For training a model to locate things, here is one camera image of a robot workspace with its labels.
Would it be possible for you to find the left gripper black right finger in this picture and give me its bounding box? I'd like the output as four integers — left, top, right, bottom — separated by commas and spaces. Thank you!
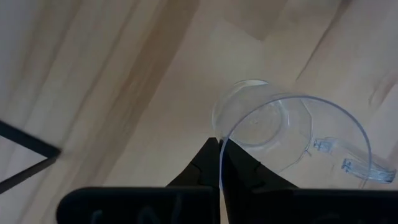
221, 139, 398, 224

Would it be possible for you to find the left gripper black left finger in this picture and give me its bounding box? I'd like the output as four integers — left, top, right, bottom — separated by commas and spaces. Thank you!
57, 137, 221, 224

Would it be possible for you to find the clear plastic mug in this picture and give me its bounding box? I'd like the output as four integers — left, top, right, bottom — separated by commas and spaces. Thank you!
211, 79, 397, 190

